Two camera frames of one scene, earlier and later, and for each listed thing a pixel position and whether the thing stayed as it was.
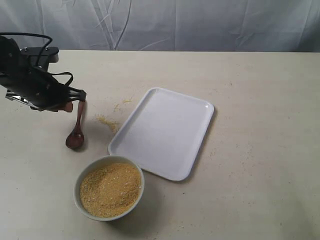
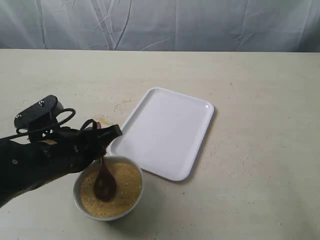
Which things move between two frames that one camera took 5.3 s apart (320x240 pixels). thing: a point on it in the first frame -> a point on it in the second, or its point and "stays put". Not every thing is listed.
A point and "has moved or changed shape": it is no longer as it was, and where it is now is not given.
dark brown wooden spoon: x=75 y=139 has moved or changed shape
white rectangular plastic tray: x=164 y=133 stays put
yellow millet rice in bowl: x=110 y=189 stays put
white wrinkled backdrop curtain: x=291 y=26 stays put
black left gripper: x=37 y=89 -> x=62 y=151
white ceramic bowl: x=100 y=160 stays put
